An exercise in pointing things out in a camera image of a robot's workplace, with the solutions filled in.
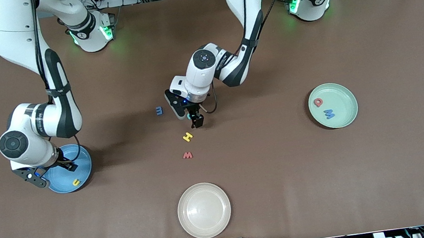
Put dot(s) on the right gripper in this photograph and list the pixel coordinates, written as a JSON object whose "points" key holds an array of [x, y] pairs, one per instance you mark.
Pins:
{"points": [[63, 162]]}

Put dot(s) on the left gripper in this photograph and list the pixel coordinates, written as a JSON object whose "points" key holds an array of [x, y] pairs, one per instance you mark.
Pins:
{"points": [[194, 111]]}

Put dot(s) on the yellow foam letter u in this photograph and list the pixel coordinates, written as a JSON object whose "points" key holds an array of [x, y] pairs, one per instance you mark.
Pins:
{"points": [[75, 183]]}

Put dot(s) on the blue foam letter m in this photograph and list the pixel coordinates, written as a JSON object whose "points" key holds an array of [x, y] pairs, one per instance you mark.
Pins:
{"points": [[159, 110]]}

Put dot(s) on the red foam letter w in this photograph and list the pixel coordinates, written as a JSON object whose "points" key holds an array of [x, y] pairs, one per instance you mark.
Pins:
{"points": [[187, 155]]}

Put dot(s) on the red foam letter Q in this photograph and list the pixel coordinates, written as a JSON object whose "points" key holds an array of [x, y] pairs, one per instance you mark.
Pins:
{"points": [[318, 101]]}

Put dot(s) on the blue foam capital W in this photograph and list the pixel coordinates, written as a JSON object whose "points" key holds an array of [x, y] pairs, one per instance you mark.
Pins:
{"points": [[329, 114]]}

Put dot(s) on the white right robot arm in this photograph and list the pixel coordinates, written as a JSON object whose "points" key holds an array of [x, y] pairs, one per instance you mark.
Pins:
{"points": [[13, 38]]}

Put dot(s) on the blue plate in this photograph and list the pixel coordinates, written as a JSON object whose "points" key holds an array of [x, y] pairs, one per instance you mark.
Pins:
{"points": [[61, 184]]}

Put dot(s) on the yellow foam letter H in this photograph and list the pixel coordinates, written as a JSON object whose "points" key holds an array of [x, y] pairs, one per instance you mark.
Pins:
{"points": [[187, 136]]}

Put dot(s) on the beige plate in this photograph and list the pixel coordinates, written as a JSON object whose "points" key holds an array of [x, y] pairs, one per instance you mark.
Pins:
{"points": [[203, 210]]}

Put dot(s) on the green plate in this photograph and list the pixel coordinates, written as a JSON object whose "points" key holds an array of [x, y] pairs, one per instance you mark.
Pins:
{"points": [[336, 96]]}

